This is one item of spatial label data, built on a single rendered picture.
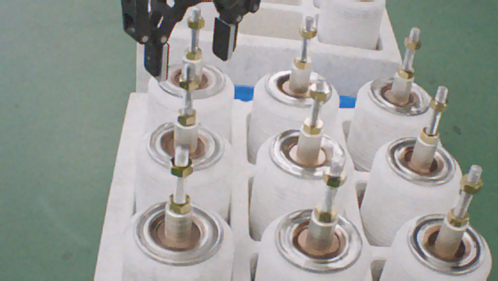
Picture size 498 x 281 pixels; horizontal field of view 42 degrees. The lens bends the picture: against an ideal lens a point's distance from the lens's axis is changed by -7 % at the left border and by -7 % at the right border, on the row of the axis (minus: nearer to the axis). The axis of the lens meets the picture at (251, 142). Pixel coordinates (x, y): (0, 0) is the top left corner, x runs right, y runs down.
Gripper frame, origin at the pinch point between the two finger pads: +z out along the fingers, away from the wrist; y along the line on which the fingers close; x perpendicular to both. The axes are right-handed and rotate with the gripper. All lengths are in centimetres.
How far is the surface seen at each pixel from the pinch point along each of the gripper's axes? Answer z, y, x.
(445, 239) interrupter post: 8.7, 10.3, -24.0
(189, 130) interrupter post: 7.5, -0.4, -1.0
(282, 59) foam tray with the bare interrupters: 19.3, 30.5, 18.9
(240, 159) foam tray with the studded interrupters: 17.3, 9.3, 2.2
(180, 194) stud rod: 5.4, -7.4, -9.7
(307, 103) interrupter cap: 9.8, 14.9, -1.1
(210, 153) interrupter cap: 9.8, 1.1, -2.4
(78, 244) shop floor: 35.2, -5.0, 16.1
